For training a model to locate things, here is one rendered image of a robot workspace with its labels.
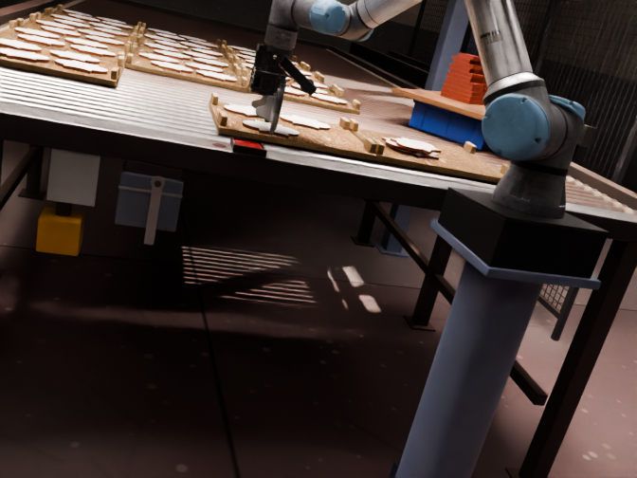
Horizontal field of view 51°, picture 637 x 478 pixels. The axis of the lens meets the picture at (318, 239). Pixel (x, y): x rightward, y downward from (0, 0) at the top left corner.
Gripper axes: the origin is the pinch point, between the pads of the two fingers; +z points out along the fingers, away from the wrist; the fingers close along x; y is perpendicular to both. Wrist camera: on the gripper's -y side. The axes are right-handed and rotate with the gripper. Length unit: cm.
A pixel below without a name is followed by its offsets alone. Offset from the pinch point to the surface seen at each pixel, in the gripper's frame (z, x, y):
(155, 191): 13.9, 23.6, 26.2
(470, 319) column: 23, 50, -42
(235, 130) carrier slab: 0.8, 7.4, 9.6
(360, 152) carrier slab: 0.5, 6.4, -22.9
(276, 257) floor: 94, -146, -42
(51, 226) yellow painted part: 26, 23, 47
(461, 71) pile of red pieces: -21, -71, -78
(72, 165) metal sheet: 12, 21, 44
